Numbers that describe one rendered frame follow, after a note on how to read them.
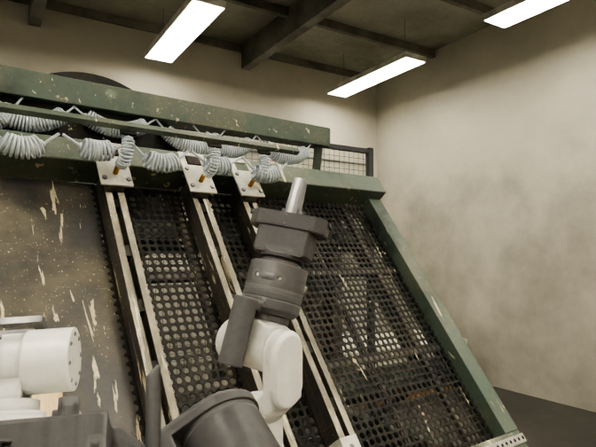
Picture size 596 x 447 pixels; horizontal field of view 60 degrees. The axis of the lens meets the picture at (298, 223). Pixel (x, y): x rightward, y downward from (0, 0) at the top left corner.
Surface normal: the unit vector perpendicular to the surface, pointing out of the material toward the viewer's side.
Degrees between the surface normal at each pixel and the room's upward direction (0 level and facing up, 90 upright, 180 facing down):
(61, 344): 57
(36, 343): 50
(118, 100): 90
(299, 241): 78
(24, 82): 90
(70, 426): 68
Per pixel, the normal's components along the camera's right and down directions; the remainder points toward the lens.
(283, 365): 0.77, 0.04
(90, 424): 0.27, -0.43
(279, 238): -0.24, -0.27
